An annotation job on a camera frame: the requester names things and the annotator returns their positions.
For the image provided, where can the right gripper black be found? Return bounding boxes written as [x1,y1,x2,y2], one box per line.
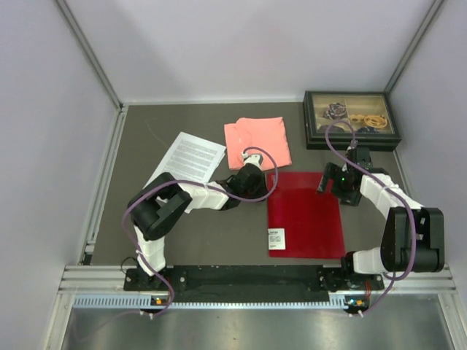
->
[317,162,361,206]

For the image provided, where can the red plastic folder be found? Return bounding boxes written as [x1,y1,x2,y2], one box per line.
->
[266,171,345,260]

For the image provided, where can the white printed paper stack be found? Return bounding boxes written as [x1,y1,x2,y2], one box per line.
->
[145,132,226,187]

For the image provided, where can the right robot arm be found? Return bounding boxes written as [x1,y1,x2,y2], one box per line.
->
[317,147,445,289]

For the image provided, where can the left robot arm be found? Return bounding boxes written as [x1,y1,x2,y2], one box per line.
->
[123,149,271,289]

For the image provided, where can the pink folded cloth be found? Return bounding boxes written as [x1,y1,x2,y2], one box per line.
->
[224,117,292,170]

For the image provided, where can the black glass-lid jewelry box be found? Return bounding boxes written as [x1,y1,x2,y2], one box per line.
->
[303,90,401,152]

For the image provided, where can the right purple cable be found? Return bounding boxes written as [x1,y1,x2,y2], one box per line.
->
[324,121,419,318]

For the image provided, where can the purple cable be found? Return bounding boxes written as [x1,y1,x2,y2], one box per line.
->
[324,121,419,318]
[122,146,280,322]

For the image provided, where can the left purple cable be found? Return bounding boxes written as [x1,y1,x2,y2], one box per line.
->
[122,146,280,322]

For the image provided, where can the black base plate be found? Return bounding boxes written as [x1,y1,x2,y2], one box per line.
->
[123,264,384,303]

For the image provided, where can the grey slotted cable duct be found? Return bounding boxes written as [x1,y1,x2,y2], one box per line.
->
[73,294,367,311]

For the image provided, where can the aluminium frame rail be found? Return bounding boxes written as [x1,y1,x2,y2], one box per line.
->
[58,264,457,295]

